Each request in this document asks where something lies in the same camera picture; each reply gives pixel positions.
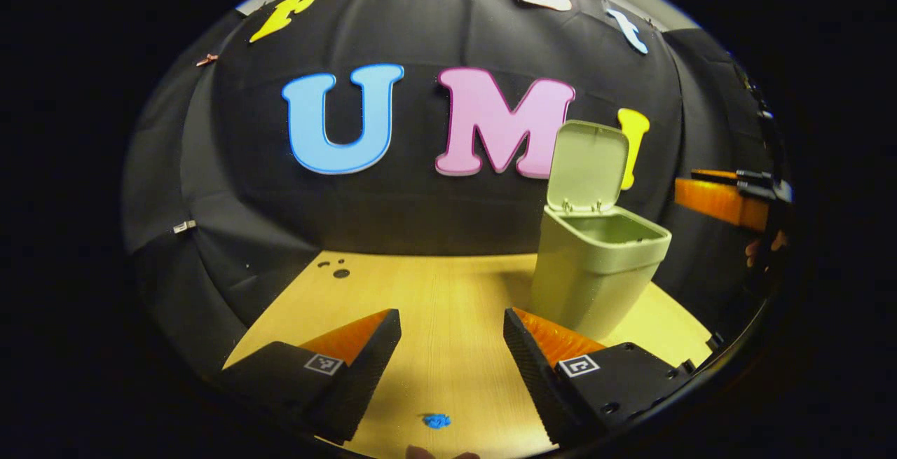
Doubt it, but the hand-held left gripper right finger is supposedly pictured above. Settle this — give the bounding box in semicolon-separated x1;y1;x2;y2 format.
502;307;701;447

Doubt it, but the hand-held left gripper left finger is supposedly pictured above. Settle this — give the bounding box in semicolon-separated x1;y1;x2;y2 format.
214;308;403;446

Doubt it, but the pale green desktop garbage bin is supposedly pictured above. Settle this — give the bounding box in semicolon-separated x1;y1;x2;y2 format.
530;120;672;341

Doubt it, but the wooden desktop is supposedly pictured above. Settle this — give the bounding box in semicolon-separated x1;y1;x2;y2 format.
223;250;714;459

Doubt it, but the black backdrop cloth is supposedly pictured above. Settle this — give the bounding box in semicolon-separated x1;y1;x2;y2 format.
123;0;779;376

